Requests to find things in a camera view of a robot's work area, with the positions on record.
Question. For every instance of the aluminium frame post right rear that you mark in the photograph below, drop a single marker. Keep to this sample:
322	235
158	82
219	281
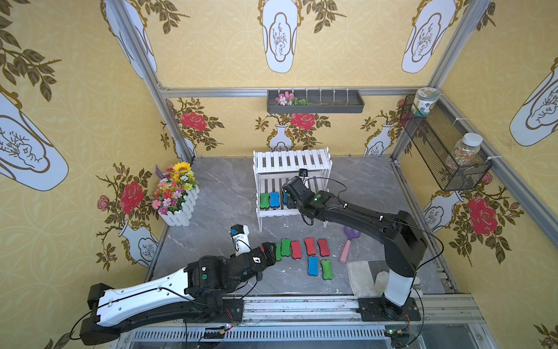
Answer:
439	32

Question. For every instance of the jar of colourful beads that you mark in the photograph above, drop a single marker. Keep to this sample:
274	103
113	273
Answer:
466	149

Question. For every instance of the white gardening glove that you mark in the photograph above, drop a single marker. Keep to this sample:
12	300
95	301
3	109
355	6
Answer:
371	279

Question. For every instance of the green eraser top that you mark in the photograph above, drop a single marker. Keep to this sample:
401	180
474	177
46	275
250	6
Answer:
285	247
278	252

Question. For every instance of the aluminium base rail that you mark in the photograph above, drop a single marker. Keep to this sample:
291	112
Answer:
446	321

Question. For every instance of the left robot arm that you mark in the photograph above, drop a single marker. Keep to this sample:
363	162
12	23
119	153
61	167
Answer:
193	292

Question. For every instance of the jar with green label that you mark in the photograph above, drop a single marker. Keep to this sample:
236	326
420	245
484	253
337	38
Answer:
424	100

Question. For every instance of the aluminium frame post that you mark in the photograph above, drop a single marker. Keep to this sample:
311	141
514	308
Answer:
439	32
127	26

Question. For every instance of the artificial flowers in white planter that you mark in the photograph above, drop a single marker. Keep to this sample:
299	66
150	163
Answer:
176	194

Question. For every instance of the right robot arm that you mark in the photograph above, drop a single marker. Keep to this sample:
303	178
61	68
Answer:
404	243

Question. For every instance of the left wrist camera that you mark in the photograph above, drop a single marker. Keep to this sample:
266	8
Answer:
239	235

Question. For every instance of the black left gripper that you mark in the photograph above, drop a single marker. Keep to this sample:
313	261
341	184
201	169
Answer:
265	254

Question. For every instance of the grey wall tray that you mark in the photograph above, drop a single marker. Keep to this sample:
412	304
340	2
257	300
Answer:
322	101

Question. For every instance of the aluminium frame post left rear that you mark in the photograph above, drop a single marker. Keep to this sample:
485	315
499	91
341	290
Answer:
127	26

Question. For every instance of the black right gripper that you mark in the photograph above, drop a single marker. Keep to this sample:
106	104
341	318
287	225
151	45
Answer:
289	190

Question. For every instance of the black wire wall basket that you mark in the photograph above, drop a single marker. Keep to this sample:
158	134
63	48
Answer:
435	136

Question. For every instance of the pink flower in tray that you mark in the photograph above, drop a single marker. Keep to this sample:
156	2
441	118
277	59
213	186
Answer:
289	99

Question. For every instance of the purple garden fork pink handle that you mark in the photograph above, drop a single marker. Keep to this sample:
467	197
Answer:
351	235

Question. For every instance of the green eraser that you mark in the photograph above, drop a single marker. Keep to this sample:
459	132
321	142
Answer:
327	270
278	252
264	201
285	247

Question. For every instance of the white slatted wooden shelf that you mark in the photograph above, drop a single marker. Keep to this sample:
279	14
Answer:
274	169

